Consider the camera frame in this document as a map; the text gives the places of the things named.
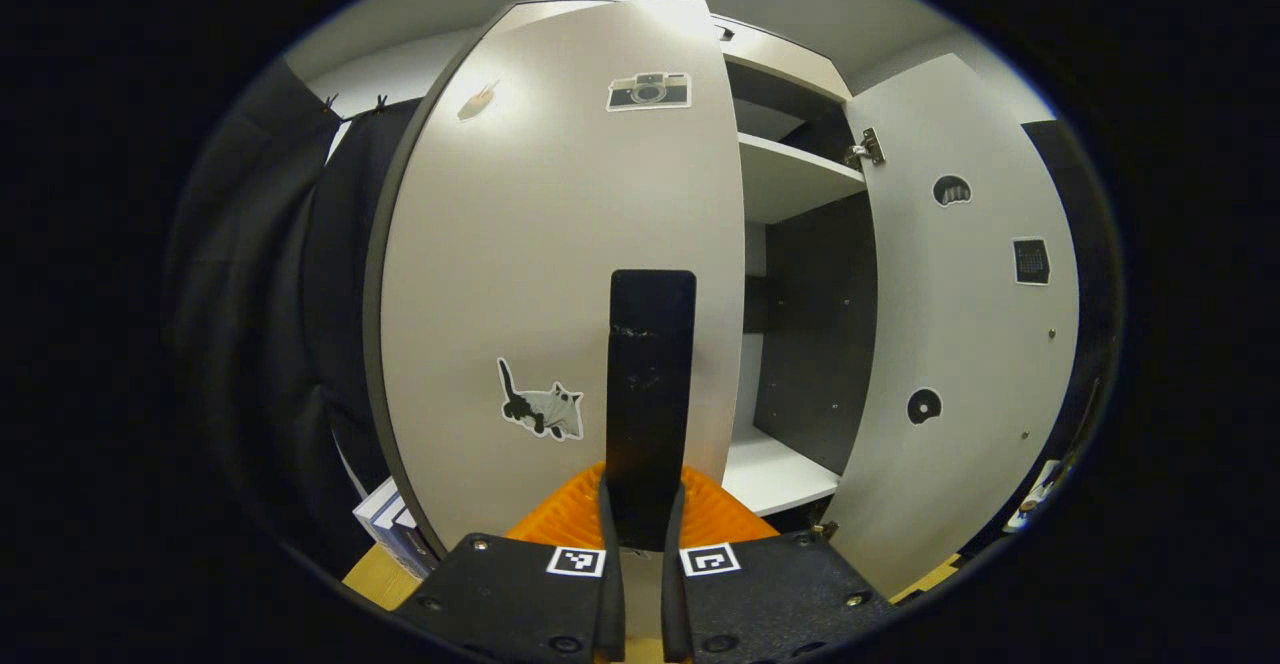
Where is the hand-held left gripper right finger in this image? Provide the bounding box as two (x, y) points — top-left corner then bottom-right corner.
(658, 466), (898, 664)

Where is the white cabinet shelf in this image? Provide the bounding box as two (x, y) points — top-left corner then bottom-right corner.
(738, 132), (867, 225)

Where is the dark navy book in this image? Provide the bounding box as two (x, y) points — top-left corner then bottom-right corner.
(385, 512), (441, 581)

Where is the cabinet door with camera sticker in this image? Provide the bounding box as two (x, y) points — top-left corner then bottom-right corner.
(365, 0), (746, 557)

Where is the metal door hinge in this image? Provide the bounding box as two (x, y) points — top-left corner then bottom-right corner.
(845, 127), (887, 168)

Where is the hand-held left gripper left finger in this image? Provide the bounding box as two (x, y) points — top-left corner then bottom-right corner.
(393, 462), (628, 664)

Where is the cabinet door with cherry sticker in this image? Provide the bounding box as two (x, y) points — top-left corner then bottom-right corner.
(820, 52), (1081, 600)

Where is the beige cabinet flap panel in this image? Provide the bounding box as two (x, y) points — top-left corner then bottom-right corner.
(712, 14), (853, 103)

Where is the black door handle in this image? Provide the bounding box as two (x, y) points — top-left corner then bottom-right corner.
(605, 269), (698, 552)

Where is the small white blue object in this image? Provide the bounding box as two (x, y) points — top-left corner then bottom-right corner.
(1005, 459), (1071, 535)

